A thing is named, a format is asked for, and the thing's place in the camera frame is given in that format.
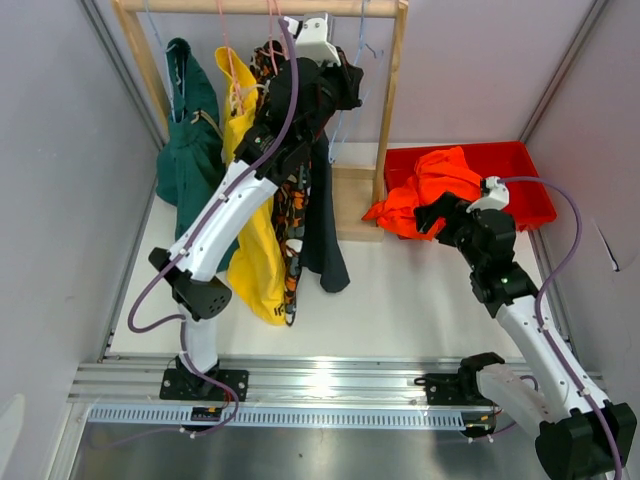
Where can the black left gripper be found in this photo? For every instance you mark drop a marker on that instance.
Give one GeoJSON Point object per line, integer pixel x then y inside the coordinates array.
{"type": "Point", "coordinates": [349, 78]}

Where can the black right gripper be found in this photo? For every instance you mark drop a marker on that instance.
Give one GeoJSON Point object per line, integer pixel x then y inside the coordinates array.
{"type": "Point", "coordinates": [450, 208]}

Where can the dark navy shorts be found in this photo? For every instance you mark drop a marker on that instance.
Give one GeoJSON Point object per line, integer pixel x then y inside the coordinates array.
{"type": "Point", "coordinates": [321, 253]}

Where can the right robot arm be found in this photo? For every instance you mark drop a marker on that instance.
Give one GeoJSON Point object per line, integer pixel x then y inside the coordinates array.
{"type": "Point", "coordinates": [578, 432]}

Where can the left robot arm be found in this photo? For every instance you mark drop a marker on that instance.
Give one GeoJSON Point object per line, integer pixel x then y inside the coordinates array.
{"type": "Point", "coordinates": [301, 98]}

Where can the pink hanger with yellow shorts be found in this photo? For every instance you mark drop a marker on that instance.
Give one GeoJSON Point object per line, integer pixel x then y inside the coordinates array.
{"type": "Point", "coordinates": [240, 91]}

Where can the orange camouflage shorts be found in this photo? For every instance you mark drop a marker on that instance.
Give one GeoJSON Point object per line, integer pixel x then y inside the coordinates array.
{"type": "Point", "coordinates": [292, 198]}

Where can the green shorts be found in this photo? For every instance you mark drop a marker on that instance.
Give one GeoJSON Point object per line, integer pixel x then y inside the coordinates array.
{"type": "Point", "coordinates": [190, 166]}

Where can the blue hanger with green shorts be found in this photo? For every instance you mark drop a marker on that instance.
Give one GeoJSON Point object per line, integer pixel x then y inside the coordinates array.
{"type": "Point", "coordinates": [166, 49]}

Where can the yellow shorts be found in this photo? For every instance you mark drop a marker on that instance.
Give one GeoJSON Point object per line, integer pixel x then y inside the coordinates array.
{"type": "Point", "coordinates": [256, 270]}

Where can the red plastic bin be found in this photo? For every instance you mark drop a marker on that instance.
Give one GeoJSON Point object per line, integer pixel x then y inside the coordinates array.
{"type": "Point", "coordinates": [530, 204]}

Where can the wooden clothes rack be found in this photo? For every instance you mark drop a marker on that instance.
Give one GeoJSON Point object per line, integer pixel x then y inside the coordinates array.
{"type": "Point", "coordinates": [356, 188]}

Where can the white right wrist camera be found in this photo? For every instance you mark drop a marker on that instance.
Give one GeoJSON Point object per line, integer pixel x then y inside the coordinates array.
{"type": "Point", "coordinates": [494, 195]}

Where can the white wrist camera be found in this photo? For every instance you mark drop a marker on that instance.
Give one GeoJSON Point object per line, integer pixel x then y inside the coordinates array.
{"type": "Point", "coordinates": [494, 195]}
{"type": "Point", "coordinates": [312, 38]}

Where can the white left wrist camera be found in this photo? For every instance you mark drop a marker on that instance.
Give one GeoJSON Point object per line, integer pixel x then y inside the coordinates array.
{"type": "Point", "coordinates": [312, 38]}

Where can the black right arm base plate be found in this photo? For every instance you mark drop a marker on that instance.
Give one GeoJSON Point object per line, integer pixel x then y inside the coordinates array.
{"type": "Point", "coordinates": [443, 389]}

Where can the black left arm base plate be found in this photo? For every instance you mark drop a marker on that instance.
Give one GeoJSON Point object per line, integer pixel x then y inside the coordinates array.
{"type": "Point", "coordinates": [184, 386]}

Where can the aluminium mounting rail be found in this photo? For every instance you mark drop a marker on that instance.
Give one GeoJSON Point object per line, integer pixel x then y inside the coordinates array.
{"type": "Point", "coordinates": [276, 381]}

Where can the slotted cable duct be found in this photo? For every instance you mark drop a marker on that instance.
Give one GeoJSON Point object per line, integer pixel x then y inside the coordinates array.
{"type": "Point", "coordinates": [412, 419]}

